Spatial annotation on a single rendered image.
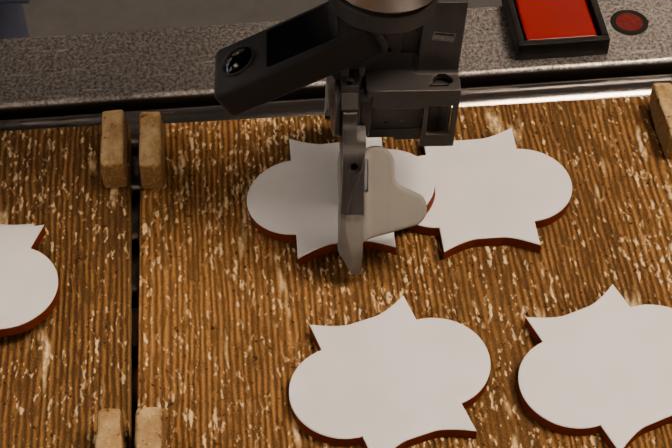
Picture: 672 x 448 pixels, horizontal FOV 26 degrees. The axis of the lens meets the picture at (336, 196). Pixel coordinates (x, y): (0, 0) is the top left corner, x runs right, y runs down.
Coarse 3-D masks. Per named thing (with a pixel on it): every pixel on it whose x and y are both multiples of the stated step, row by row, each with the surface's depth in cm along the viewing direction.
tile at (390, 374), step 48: (336, 336) 97; (384, 336) 97; (432, 336) 97; (336, 384) 94; (384, 384) 94; (432, 384) 94; (480, 384) 94; (336, 432) 92; (384, 432) 92; (432, 432) 92
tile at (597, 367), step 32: (544, 320) 98; (576, 320) 98; (608, 320) 98; (640, 320) 98; (544, 352) 96; (576, 352) 96; (608, 352) 96; (640, 352) 96; (544, 384) 94; (576, 384) 94; (608, 384) 94; (640, 384) 94; (544, 416) 93; (576, 416) 93; (608, 416) 93; (640, 416) 93
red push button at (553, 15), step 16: (528, 0) 123; (544, 0) 123; (560, 0) 123; (576, 0) 123; (528, 16) 121; (544, 16) 121; (560, 16) 121; (576, 16) 121; (528, 32) 120; (544, 32) 120; (560, 32) 120; (576, 32) 120; (592, 32) 120
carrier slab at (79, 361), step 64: (64, 128) 111; (128, 128) 112; (0, 192) 107; (64, 192) 107; (128, 192) 107; (64, 256) 103; (128, 256) 103; (64, 320) 99; (128, 320) 99; (0, 384) 95; (64, 384) 95; (128, 384) 95
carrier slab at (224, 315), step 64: (192, 128) 111; (256, 128) 111; (320, 128) 111; (448, 128) 111; (512, 128) 111; (576, 128) 111; (640, 128) 111; (192, 192) 107; (576, 192) 107; (640, 192) 107; (192, 256) 103; (256, 256) 103; (320, 256) 103; (384, 256) 103; (512, 256) 103; (576, 256) 103; (640, 256) 103; (192, 320) 99; (256, 320) 99; (320, 320) 99; (512, 320) 99; (192, 384) 95; (256, 384) 95; (512, 384) 95
